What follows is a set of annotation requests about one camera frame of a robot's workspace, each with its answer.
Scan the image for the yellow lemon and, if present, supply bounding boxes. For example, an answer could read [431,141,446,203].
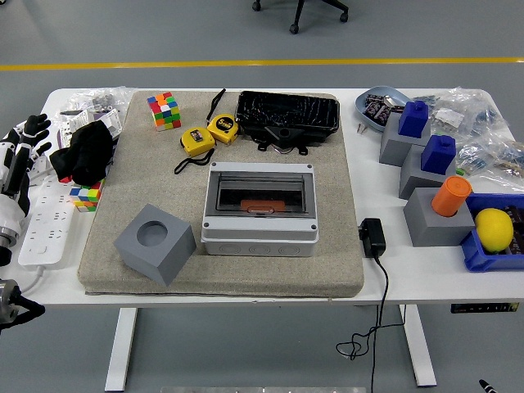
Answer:
[474,207,514,253]

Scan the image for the black office chair base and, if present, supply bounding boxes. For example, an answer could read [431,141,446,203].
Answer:
[251,0,350,35]

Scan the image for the dark printed packets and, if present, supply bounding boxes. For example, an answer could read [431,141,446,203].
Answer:
[363,93,404,124]

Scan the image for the blue battery block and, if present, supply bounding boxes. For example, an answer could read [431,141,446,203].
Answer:
[420,135,457,174]
[398,100,430,138]

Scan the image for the yellow tape measure small label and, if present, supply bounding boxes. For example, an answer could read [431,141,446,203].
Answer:
[174,127,216,175]

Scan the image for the blue plastic bin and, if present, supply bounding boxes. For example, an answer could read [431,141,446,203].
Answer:
[458,192,524,273]

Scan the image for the white table leg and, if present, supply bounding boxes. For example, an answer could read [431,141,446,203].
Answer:
[399,305,437,388]
[104,307,138,392]

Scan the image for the grey electrical enclosure box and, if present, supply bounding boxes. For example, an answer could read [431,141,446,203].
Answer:
[200,161,320,258]

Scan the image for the black adapter cord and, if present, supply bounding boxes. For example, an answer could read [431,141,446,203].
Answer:
[336,255,407,393]

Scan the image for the black plastic tray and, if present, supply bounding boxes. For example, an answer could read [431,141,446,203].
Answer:
[235,90,341,144]

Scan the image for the black table control panel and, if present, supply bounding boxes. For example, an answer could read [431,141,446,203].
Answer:
[450,302,517,314]

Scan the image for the light blue bowl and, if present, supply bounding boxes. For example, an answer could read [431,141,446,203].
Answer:
[355,84,414,133]

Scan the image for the transparent hinged box lid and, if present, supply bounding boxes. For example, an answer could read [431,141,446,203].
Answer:
[208,163,315,218]

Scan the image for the clear bag with dark parts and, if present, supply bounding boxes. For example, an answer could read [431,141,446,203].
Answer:
[67,86,134,114]

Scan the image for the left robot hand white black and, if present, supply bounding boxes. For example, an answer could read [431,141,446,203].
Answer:
[0,113,53,237]

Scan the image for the black power adapter plug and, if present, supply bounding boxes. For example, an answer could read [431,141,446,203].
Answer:
[358,218,387,259]

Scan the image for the white power strip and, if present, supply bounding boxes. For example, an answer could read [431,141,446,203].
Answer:
[18,163,77,267]

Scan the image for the white power strip cable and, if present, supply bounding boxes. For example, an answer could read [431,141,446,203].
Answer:
[18,264,47,295]

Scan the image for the white purple packaged item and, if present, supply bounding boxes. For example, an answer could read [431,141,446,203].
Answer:
[55,108,124,149]

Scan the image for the yellow tape measure 5m label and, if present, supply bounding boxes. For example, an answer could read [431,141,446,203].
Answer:
[206,88,241,144]

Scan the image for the black mounting bracket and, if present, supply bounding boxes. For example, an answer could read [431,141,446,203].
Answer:
[256,125,309,156]

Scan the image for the grey-brown table mat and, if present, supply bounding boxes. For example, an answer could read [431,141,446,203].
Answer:
[77,90,365,296]

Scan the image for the grey holder block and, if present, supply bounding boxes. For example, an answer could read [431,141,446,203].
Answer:
[113,203,197,287]
[399,142,458,201]
[403,187,478,248]
[379,112,431,167]

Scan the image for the black cloth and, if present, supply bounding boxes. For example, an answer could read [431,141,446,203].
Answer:
[48,120,115,185]

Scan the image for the multicolour puzzle cube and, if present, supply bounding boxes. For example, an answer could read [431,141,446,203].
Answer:
[69,178,103,213]
[147,91,183,133]

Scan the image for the orange cylinder battery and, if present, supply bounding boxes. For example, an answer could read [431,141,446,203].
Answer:
[240,199,287,215]
[431,176,473,217]

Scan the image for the clear bags of small parts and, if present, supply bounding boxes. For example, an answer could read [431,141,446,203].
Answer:
[413,86,524,181]

